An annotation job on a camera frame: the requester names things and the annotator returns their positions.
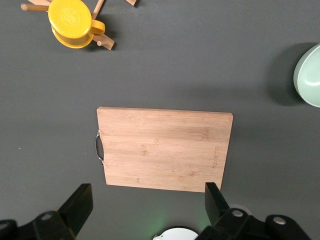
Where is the wooden peg cup rack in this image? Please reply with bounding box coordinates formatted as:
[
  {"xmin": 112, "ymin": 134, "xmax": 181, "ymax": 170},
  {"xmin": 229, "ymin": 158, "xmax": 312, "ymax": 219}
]
[{"xmin": 20, "ymin": 0, "xmax": 141, "ymax": 51}]

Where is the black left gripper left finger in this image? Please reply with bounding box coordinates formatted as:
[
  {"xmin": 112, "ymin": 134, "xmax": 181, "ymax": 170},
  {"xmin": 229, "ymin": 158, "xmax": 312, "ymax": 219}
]
[{"xmin": 0, "ymin": 183, "xmax": 94, "ymax": 240}]

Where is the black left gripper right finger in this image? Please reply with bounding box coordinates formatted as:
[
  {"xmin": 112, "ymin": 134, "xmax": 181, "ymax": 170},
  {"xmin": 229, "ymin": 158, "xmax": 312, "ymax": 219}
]
[{"xmin": 194, "ymin": 181, "xmax": 311, "ymax": 240}]

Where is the pale green bowl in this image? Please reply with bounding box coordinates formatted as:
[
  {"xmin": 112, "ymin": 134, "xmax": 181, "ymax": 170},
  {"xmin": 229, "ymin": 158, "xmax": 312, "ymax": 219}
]
[{"xmin": 293, "ymin": 42, "xmax": 320, "ymax": 108}]

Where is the wooden cutting board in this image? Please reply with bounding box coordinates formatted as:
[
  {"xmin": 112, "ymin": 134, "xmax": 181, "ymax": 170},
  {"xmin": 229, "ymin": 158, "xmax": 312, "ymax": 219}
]
[{"xmin": 94, "ymin": 106, "xmax": 235, "ymax": 194}]

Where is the yellow cup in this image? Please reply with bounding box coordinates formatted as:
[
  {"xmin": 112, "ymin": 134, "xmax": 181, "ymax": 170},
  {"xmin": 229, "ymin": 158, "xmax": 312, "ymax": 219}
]
[{"xmin": 47, "ymin": 0, "xmax": 106, "ymax": 49}]

